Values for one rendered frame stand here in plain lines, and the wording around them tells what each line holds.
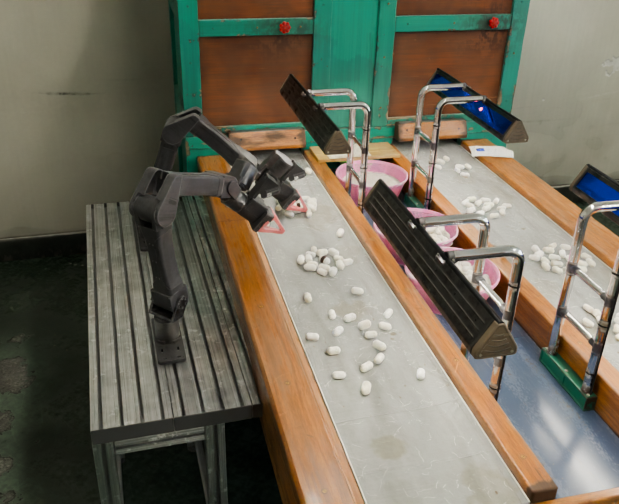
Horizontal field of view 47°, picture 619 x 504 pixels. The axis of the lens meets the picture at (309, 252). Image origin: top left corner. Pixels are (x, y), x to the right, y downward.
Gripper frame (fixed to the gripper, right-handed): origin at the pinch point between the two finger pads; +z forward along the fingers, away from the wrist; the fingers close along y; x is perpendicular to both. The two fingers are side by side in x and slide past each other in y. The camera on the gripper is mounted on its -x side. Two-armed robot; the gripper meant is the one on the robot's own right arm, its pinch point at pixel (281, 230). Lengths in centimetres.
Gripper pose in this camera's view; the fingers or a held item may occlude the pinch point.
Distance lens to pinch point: 201.0
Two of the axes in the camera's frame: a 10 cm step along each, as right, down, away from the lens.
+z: 7.2, 4.9, 4.8
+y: -2.4, -4.7, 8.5
